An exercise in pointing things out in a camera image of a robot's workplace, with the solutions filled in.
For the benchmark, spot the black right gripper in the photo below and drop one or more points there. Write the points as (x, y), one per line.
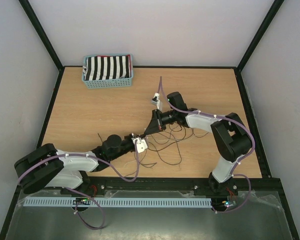
(156, 124)

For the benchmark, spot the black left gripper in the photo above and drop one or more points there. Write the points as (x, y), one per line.
(129, 137)

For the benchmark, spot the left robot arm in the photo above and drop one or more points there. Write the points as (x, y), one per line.
(48, 167)

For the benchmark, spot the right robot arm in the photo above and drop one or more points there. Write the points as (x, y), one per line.
(231, 136)

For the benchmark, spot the light blue plastic basket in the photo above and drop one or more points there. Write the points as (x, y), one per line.
(119, 83)

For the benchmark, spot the black white striped cloth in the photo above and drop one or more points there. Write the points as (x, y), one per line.
(107, 67)

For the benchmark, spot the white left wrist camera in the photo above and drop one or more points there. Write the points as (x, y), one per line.
(140, 144)

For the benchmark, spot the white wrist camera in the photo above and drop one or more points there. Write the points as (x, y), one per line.
(140, 144)
(157, 102)

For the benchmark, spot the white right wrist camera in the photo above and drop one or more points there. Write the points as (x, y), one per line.
(157, 102)

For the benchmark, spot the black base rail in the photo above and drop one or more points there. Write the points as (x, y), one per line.
(200, 186)

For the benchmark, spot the light blue slotted cable duct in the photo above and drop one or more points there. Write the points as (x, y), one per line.
(121, 202)

